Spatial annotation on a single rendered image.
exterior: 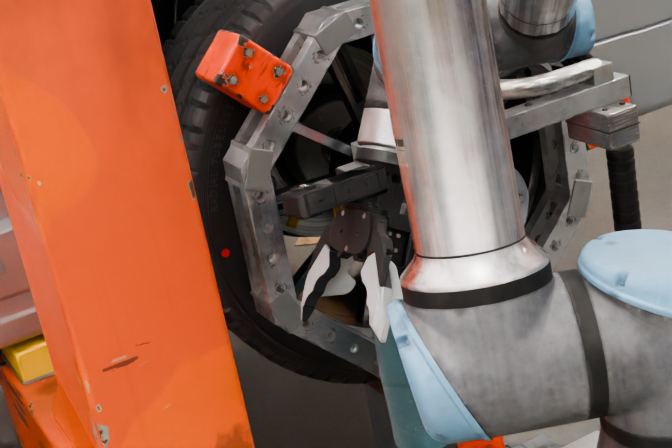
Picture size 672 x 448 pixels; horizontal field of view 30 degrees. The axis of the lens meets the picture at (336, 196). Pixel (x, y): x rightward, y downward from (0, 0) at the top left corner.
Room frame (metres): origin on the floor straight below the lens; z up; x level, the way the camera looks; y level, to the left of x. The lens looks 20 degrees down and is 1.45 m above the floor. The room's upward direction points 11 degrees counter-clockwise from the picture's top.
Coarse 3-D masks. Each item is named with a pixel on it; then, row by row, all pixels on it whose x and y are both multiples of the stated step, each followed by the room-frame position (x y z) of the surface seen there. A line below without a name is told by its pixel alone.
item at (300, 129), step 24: (336, 72) 1.71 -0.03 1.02; (360, 96) 1.73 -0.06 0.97; (360, 120) 1.72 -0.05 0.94; (336, 144) 1.70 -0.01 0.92; (528, 144) 1.82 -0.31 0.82; (528, 168) 1.82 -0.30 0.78; (528, 192) 1.81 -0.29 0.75; (360, 288) 1.72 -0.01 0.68; (336, 312) 1.74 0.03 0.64; (360, 312) 1.71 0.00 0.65
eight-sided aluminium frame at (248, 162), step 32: (352, 0) 1.67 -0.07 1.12; (320, 32) 1.59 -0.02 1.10; (352, 32) 1.61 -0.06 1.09; (288, 64) 1.61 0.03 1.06; (320, 64) 1.59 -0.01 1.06; (544, 64) 1.73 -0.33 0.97; (288, 96) 1.57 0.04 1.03; (256, 128) 1.56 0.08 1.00; (288, 128) 1.56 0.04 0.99; (544, 128) 1.77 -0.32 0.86; (224, 160) 1.58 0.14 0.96; (256, 160) 1.54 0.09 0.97; (544, 160) 1.78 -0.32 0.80; (576, 160) 1.74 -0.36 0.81; (256, 192) 1.54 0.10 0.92; (544, 192) 1.79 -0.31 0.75; (576, 192) 1.74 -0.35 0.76; (256, 224) 1.53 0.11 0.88; (544, 224) 1.76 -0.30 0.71; (576, 224) 1.74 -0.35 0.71; (256, 256) 1.54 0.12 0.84; (256, 288) 1.57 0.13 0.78; (288, 288) 1.54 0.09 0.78; (288, 320) 1.54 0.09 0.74; (320, 320) 1.56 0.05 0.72; (352, 352) 1.58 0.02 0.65
